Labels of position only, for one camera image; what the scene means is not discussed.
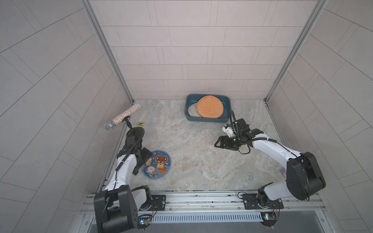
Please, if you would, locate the blue cartoon characters coaster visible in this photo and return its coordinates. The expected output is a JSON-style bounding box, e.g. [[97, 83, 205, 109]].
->
[[141, 150, 172, 180]]

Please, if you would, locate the orange round coaster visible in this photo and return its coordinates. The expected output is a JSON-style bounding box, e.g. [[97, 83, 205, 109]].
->
[[197, 96, 224, 118]]

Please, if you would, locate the white blue butterfly coaster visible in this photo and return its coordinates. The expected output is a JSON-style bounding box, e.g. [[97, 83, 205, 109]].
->
[[188, 103, 201, 117]]

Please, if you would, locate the teal plastic storage box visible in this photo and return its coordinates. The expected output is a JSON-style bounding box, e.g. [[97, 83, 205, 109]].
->
[[184, 94, 232, 123]]

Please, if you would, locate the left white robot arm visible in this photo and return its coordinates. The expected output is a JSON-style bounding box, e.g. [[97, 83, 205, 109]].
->
[[94, 127, 152, 233]]

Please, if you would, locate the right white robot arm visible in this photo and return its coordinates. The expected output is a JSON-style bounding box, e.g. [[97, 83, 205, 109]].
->
[[214, 119, 326, 209]]

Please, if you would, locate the black microphone stand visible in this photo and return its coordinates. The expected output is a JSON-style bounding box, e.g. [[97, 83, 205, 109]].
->
[[121, 116, 133, 130]]

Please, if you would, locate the yellow wooden toy block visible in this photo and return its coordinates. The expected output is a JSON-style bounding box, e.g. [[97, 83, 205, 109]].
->
[[136, 121, 145, 127]]

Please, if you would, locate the glitter microphone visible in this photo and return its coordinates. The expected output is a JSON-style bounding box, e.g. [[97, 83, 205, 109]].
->
[[104, 103, 141, 131]]

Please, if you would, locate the small purple toy figure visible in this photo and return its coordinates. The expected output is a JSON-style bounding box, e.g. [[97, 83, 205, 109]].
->
[[280, 169, 287, 178]]

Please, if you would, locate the left small circuit board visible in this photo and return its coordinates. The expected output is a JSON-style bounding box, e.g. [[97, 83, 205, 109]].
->
[[137, 214, 152, 230]]

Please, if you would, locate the small circuit board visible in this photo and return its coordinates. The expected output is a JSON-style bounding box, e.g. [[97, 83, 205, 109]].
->
[[137, 214, 152, 230], [261, 212, 277, 227]]

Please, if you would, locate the right small circuit board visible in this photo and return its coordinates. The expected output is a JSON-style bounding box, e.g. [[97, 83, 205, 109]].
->
[[261, 212, 277, 227]]

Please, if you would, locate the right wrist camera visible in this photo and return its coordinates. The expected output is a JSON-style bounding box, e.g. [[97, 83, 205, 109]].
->
[[222, 124, 236, 138]]

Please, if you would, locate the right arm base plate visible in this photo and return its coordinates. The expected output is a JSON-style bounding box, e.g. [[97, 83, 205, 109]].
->
[[241, 193, 284, 210]]

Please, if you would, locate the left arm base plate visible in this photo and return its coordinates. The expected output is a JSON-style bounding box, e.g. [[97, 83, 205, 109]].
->
[[139, 195, 166, 211]]

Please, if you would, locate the aluminium frame rail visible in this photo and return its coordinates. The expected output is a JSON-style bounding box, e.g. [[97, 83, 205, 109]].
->
[[76, 186, 336, 233]]

